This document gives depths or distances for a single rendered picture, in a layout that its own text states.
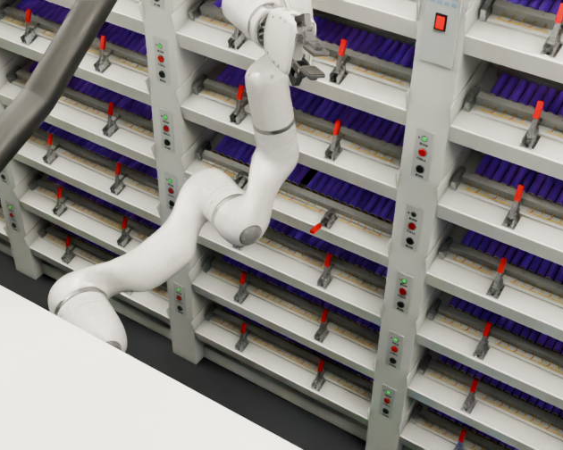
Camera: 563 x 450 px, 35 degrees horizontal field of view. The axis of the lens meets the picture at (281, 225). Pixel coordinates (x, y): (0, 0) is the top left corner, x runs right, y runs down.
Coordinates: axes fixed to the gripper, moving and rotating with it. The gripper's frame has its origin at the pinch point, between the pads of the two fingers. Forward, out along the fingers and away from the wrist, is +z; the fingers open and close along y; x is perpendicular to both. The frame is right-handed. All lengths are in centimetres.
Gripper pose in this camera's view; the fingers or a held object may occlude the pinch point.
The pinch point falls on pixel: (314, 61)
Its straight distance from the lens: 155.6
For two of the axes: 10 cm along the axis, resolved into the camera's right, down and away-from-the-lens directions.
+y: -1.4, 8.5, 5.0
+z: 4.4, 5.1, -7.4
